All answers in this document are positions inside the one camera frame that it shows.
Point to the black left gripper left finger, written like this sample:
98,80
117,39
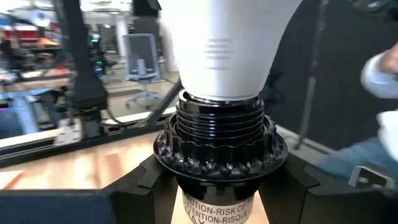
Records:
140,199

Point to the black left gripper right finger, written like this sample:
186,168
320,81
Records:
295,199

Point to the wooden lamp with black socket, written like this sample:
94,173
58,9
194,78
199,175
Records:
217,149

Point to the white lightbulb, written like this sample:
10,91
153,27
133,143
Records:
230,46

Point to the person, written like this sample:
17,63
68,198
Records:
376,77

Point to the grey office chair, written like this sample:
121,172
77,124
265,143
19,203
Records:
141,53

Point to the silver frame bracket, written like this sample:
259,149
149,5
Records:
370,179
66,133

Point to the black aluminium table frame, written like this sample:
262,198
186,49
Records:
84,77

